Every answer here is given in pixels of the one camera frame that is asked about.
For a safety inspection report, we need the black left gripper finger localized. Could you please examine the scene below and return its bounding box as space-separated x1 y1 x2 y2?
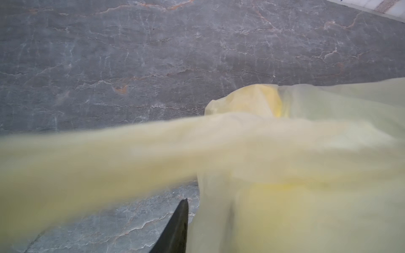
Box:
150 199 189 253

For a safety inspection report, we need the yellow printed plastic bag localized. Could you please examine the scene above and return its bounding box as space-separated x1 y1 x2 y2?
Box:
1 78 405 253

